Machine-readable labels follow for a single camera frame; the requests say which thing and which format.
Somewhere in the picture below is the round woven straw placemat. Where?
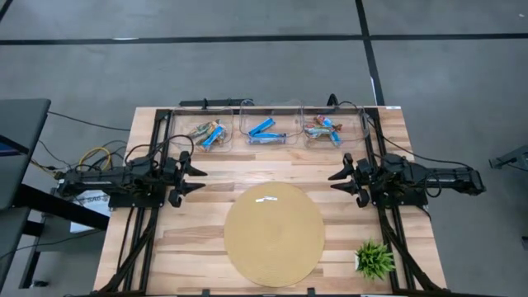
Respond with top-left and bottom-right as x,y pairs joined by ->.
223,181 -> 327,289

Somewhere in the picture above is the black floor cable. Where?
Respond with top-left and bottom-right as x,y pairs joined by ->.
45,110 -> 132,132

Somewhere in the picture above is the blue and orange granola bar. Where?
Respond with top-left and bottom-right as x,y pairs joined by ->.
200,123 -> 228,152

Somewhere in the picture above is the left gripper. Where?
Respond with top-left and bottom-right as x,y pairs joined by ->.
163,151 -> 209,209

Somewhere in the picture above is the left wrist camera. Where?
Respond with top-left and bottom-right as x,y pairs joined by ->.
163,158 -> 181,177

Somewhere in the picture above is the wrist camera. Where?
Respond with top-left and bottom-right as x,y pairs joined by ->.
357,158 -> 375,177
163,158 -> 181,177

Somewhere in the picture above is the dark grey stand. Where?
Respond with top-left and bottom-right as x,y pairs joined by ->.
488,144 -> 528,181

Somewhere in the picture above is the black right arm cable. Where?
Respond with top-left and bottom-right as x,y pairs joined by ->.
362,113 -> 474,170

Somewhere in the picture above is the black aluminium table frame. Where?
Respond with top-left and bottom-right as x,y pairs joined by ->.
92,97 -> 453,297

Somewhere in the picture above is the dark grey desk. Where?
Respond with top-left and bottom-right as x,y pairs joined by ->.
0,97 -> 111,290

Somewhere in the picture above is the dark yellow green granola bar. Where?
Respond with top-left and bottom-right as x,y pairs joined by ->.
187,120 -> 223,140

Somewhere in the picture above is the clear plastic bin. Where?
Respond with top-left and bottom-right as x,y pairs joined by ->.
238,98 -> 305,146
303,106 -> 370,149
167,107 -> 235,153

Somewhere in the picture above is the yellow cable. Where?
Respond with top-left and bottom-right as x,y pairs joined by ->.
31,146 -> 112,178

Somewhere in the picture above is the small green potted plant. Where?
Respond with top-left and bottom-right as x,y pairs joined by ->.
354,238 -> 397,282

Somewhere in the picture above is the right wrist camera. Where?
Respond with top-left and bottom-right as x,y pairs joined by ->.
357,158 -> 375,177

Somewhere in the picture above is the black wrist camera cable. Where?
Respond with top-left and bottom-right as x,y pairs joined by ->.
123,134 -> 195,166

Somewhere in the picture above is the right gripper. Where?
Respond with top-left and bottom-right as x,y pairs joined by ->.
328,153 -> 379,209

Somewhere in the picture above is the white printed paper sheet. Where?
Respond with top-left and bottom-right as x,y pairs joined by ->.
68,189 -> 111,234

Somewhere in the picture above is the blue and red granola bar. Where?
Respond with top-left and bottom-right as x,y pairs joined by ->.
321,116 -> 342,148

